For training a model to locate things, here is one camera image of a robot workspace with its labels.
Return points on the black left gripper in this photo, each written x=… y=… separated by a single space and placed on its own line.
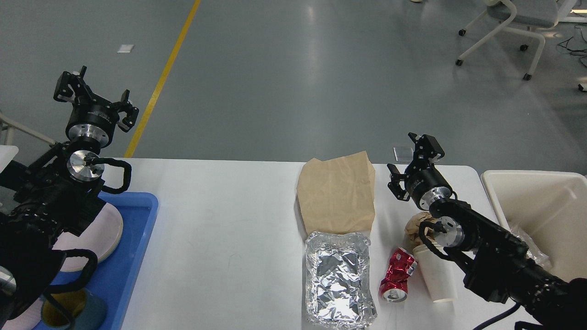
x=88 y=118

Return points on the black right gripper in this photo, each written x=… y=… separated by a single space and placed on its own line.
x=424 y=184

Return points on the brown paper bag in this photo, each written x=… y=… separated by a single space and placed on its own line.
x=337 y=195

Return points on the pink plastic plate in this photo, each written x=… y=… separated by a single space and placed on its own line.
x=108 y=214

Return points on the pink mug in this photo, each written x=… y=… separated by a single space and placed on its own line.
x=26 y=321

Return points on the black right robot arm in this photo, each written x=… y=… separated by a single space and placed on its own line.
x=494 y=261

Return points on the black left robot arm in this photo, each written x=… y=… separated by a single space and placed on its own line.
x=58 y=193

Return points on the silver floor socket plate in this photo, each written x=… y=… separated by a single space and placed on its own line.
x=403 y=154

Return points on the crumpled brown paper ball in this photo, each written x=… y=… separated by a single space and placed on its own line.
x=412 y=227

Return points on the white chair leg left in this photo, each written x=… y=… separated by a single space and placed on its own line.
x=11 y=127

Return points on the white paper cup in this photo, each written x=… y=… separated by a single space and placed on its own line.
x=437 y=274

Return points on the crushed red soda can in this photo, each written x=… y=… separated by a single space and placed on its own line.
x=401 y=266

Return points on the yellow plastic plate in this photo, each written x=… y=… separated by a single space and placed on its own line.
x=101 y=238

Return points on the beige plastic bin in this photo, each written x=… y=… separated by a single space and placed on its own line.
x=551 y=207

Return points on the aluminium foil tray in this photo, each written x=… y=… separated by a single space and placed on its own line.
x=337 y=285

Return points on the clear plastic wrap in bin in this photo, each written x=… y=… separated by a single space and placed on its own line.
x=534 y=252

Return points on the blue plastic tray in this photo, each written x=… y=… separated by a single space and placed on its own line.
x=114 y=279

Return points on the white office chair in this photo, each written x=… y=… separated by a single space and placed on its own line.
x=520 y=17

